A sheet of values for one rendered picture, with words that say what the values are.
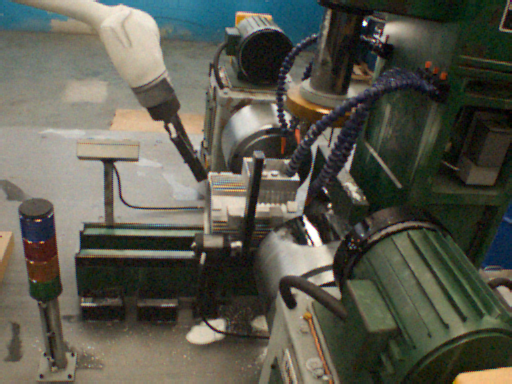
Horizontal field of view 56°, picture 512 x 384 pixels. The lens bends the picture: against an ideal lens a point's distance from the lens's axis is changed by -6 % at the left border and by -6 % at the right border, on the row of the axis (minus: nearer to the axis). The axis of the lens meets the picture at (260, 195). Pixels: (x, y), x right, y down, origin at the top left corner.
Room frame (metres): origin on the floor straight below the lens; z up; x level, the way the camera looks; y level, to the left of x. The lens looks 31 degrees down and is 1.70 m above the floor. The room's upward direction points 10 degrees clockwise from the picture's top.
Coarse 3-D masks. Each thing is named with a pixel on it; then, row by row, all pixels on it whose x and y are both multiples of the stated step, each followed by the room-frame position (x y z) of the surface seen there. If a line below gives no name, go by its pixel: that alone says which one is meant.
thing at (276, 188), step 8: (248, 160) 1.09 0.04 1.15; (272, 160) 1.12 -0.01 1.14; (280, 160) 1.12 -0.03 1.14; (288, 160) 1.13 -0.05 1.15; (248, 168) 1.09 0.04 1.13; (272, 168) 1.12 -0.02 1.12; (280, 168) 1.13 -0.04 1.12; (248, 176) 1.02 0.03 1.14; (264, 176) 1.05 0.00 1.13; (272, 176) 1.07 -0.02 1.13; (280, 176) 1.10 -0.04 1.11; (296, 176) 1.06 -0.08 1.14; (264, 184) 1.02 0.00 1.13; (272, 184) 1.02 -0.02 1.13; (280, 184) 1.03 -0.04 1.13; (288, 184) 1.03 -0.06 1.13; (296, 184) 1.04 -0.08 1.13; (264, 192) 1.02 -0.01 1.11; (272, 192) 1.02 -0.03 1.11; (280, 192) 1.03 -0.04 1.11; (288, 192) 1.03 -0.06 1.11; (296, 192) 1.04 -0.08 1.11; (264, 200) 1.02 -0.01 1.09; (272, 200) 1.02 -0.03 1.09; (280, 200) 1.03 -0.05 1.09; (288, 200) 1.03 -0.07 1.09
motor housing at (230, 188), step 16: (224, 176) 1.06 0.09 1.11; (240, 176) 1.08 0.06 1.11; (208, 192) 1.11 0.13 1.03; (224, 192) 1.01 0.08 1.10; (240, 192) 1.02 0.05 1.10; (208, 208) 1.10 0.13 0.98; (224, 208) 0.99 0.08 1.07; (208, 224) 1.08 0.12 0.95; (224, 224) 0.96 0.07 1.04; (240, 224) 0.97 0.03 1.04; (256, 224) 0.98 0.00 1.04; (256, 240) 0.98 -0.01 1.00
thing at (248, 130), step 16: (240, 112) 1.42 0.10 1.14; (256, 112) 1.38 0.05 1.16; (272, 112) 1.38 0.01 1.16; (288, 112) 1.46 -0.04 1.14; (224, 128) 1.42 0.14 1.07; (240, 128) 1.32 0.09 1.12; (256, 128) 1.28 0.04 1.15; (272, 128) 1.29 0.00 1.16; (288, 128) 1.30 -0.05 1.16; (224, 144) 1.36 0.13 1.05; (240, 144) 1.27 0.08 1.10; (256, 144) 1.27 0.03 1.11; (272, 144) 1.29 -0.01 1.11; (288, 144) 1.30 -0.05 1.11; (240, 160) 1.26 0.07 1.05; (304, 160) 1.32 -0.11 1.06; (304, 176) 1.31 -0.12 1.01
